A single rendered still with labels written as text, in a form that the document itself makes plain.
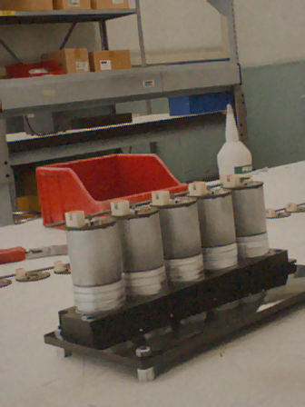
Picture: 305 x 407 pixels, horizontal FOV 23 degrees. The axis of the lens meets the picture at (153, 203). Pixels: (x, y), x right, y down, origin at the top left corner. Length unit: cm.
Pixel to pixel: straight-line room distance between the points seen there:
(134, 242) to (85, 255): 3
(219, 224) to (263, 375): 11
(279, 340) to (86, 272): 9
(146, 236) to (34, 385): 9
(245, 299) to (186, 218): 5
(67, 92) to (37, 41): 250
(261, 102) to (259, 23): 65
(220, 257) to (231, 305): 4
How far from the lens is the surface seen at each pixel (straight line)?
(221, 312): 37
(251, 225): 43
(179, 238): 39
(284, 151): 644
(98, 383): 33
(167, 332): 35
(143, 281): 37
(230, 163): 75
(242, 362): 34
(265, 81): 650
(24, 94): 293
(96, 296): 36
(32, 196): 518
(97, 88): 312
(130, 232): 37
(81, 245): 35
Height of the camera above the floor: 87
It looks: 8 degrees down
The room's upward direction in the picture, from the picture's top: 6 degrees counter-clockwise
